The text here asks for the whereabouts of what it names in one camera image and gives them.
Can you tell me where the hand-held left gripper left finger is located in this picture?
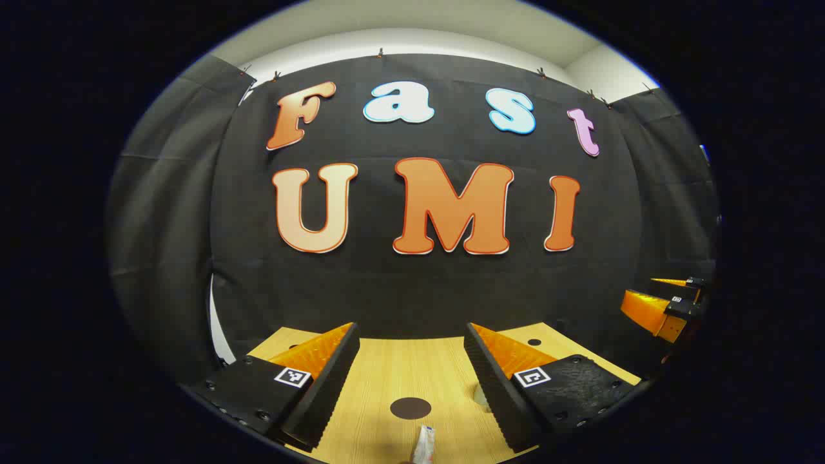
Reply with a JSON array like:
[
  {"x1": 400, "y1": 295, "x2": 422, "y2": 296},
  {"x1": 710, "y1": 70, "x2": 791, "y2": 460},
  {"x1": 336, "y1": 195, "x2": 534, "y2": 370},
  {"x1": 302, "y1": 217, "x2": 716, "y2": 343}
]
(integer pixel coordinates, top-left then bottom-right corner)
[{"x1": 184, "y1": 322, "x2": 360, "y2": 452}]

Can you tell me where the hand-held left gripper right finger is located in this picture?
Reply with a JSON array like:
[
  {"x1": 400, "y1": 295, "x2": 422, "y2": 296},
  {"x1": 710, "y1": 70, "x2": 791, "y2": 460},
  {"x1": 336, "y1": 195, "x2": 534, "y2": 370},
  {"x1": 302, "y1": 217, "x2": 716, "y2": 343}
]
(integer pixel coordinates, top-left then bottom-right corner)
[{"x1": 464, "y1": 322, "x2": 639, "y2": 453}]

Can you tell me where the dark round coaster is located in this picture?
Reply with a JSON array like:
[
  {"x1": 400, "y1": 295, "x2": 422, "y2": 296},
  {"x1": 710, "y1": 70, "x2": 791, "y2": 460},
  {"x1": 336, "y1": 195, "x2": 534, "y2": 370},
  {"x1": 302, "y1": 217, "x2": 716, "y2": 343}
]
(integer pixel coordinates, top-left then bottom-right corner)
[{"x1": 390, "y1": 397, "x2": 432, "y2": 421}]

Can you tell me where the wooden desktop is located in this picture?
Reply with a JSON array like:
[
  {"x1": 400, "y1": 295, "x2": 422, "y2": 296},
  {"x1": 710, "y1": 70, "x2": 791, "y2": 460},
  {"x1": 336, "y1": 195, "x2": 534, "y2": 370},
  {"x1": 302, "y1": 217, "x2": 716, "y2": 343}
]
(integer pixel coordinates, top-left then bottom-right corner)
[{"x1": 247, "y1": 322, "x2": 642, "y2": 464}]

